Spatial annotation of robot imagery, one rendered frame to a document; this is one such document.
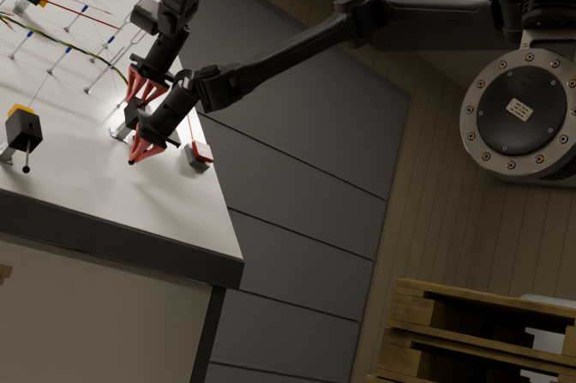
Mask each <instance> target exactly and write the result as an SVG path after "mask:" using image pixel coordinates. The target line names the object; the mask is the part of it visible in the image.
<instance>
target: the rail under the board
mask: <svg viewBox="0 0 576 383"><path fill-rule="evenodd" d="M0 230H4V231H7V232H11V233H15V234H18V235H22V236H27V237H31V238H34V239H38V240H41V241H45V242H50V243H54V244H57V245H61V246H64V247H68V248H73V249H77V250H80V251H84V252H88V253H91V254H96V255H100V256H104V257H107V258H111V259H114V260H120V261H123V262H127V263H130V264H134V265H137V266H143V267H146V268H150V269H153V270H157V271H161V272H167V273H169V274H173V275H177V276H180V277H184V278H190V279H193V280H196V281H200V282H203V283H207V284H213V285H217V286H220V287H224V288H227V289H232V290H239V287H240V284H241V280H242V276H243V269H244V266H245V262H244V261H240V260H235V259H232V258H230V257H226V256H223V255H220V254H215V253H212V252H209V251H206V250H203V249H199V248H194V247H191V246H188V245H185V244H182V243H179V242H173V241H171V240H167V239H164V238H162V237H158V236H153V235H150V234H147V233H144V232H140V231H138V230H132V229H130V228H126V227H123V226H120V225H117V224H112V223H109V222H105V221H103V220H99V219H96V218H91V217H88V216H85V215H82V214H79V213H76V212H71V211H68V210H64V209H62V208H58V207H55V206H50V205H47V204H44V203H41V202H37V201H35V200H29V199H27V198H23V197H20V196H17V195H14V194H9V193H5V192H3V191H0Z"/></svg>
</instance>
